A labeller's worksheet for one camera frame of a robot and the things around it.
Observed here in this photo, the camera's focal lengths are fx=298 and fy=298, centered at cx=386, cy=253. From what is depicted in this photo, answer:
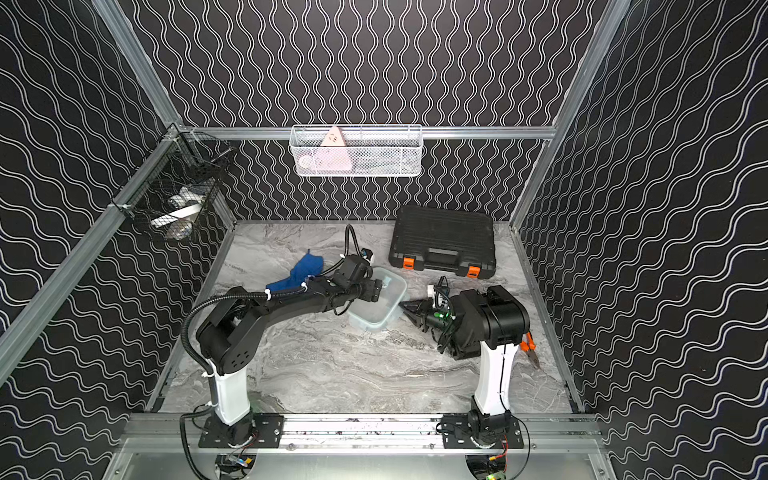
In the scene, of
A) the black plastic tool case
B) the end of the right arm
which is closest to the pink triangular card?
the black plastic tool case

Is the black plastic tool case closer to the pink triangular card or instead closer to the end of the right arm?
the end of the right arm

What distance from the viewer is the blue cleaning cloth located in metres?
1.03
